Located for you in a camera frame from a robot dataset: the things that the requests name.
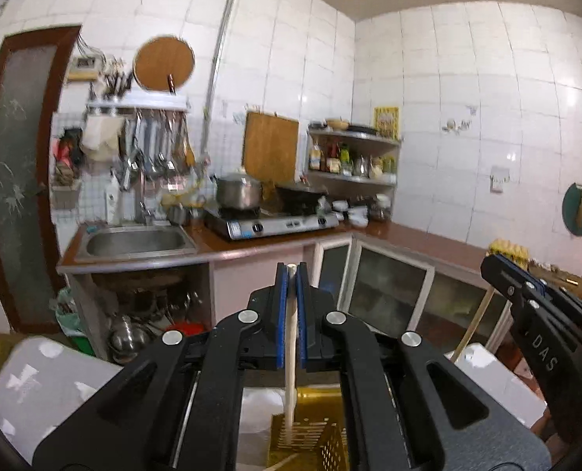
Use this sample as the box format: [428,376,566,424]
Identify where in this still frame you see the black wok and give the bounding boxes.
[276,182,328,216]

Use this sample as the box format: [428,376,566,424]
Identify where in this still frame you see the grey polar bear tablecloth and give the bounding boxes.
[0,336,551,470]

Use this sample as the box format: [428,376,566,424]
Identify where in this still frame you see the round wooden cutting board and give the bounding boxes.
[133,35,195,94]

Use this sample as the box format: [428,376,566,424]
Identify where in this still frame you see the steel faucet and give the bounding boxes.
[121,164,155,225]

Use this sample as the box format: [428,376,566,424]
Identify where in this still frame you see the yellow wall poster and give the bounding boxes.
[373,106,400,141]

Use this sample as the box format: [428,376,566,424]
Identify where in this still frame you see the white wall socket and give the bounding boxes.
[489,166,510,194]

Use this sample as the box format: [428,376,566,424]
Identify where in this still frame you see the yellow egg tray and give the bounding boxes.
[487,238,530,268]

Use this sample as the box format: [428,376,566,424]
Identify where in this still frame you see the wall utensil rack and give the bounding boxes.
[87,99,195,192]

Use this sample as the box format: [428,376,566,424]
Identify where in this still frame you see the green round wall plaque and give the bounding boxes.
[561,183,582,237]

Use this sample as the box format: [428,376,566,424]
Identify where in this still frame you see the glass jar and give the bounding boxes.
[369,194,392,221]

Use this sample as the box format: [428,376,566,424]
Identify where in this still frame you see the steel bowls under sink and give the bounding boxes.
[107,315,153,366]

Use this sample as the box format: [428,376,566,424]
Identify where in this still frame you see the white soap bottle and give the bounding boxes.
[104,175,121,225]

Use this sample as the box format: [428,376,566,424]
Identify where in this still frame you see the beige wall control box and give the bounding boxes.
[67,57,103,82]

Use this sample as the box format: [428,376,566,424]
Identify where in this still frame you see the wooden chopstick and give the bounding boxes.
[451,286,495,363]
[284,264,298,447]

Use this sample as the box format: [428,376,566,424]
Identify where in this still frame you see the yellow slotted utensil holder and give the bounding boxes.
[266,386,349,470]

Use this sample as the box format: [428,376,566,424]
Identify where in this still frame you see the vertical metal pipe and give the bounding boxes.
[200,0,236,155]

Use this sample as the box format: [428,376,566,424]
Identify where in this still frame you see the steel sink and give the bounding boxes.
[76,225,197,261]

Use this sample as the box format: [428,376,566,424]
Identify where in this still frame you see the kitchen counter cabinets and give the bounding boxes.
[57,223,511,358]

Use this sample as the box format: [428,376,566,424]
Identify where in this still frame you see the red bowl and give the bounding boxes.
[167,321,207,337]

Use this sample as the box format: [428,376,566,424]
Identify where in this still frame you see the rectangular wooden cutting board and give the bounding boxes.
[242,112,300,184]

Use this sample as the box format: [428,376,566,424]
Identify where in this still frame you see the dark framed glass door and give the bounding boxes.
[0,26,80,334]

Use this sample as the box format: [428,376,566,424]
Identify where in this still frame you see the metal corner shelf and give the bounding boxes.
[303,128,402,195]

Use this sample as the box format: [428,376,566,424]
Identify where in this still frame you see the steel gas stove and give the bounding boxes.
[204,207,339,241]

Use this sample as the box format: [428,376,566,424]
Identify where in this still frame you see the steel cooking pot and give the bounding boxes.
[210,170,262,210]

